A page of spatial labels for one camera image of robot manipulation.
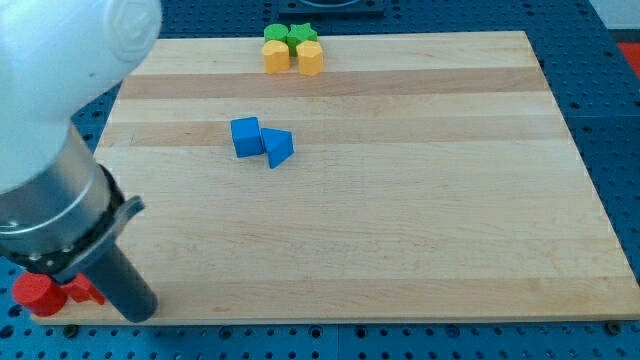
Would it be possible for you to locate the red cylinder block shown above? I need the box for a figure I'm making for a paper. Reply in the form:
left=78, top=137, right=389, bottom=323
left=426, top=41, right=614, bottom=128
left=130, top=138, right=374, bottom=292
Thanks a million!
left=12, top=273, right=67, bottom=317

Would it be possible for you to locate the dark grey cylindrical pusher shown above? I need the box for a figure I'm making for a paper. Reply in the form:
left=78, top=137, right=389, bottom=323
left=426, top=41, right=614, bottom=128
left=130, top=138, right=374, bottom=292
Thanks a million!
left=83, top=245, right=158, bottom=323

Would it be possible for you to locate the blue cube block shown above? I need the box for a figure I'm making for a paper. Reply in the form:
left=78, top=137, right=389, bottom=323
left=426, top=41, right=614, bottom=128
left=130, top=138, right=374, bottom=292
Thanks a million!
left=230, top=117, right=264, bottom=158

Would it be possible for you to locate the red object at edge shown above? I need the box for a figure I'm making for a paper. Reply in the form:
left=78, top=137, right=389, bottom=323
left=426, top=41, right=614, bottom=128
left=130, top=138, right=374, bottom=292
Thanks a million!
left=617, top=42, right=640, bottom=77

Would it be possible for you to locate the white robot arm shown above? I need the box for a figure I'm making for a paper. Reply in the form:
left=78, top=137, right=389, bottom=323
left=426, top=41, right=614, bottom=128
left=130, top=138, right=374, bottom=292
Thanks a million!
left=1, top=0, right=162, bottom=323

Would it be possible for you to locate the wooden board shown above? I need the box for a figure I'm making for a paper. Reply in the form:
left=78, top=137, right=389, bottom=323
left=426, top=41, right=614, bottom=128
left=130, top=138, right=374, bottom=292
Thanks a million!
left=30, top=30, right=640, bottom=327

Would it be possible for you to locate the red star block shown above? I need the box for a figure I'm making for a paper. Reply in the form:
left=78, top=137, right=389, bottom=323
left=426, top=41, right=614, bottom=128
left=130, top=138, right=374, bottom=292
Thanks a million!
left=60, top=274, right=106, bottom=305

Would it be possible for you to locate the green cylinder block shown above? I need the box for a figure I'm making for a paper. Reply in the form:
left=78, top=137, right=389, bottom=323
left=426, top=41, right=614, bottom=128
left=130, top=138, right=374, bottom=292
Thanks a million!
left=263, top=23, right=289, bottom=43

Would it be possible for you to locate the green star block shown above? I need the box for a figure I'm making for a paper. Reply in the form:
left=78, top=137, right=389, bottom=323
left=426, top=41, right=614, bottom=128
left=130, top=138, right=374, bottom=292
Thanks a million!
left=286, top=23, right=318, bottom=57

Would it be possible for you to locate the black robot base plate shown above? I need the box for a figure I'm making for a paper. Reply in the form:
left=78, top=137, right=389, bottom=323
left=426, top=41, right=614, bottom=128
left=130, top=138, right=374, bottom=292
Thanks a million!
left=275, top=0, right=386, bottom=17

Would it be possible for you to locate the yellow heart block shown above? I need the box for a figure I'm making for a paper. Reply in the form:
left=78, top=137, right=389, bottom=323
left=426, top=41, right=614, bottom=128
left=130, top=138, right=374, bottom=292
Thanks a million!
left=261, top=40, right=291, bottom=74

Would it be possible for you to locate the yellow hexagon block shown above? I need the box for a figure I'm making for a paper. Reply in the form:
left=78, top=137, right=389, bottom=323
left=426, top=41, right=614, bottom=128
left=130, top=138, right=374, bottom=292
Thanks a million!
left=296, top=40, right=324, bottom=76

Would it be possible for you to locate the blue triangle block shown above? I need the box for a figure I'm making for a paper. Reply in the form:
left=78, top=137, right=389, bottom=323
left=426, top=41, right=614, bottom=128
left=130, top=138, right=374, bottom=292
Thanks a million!
left=261, top=128, right=295, bottom=169

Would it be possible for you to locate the silver wrist flange mount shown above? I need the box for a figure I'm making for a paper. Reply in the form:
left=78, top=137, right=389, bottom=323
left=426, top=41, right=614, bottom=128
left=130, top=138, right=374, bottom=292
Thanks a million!
left=1, top=127, right=144, bottom=284

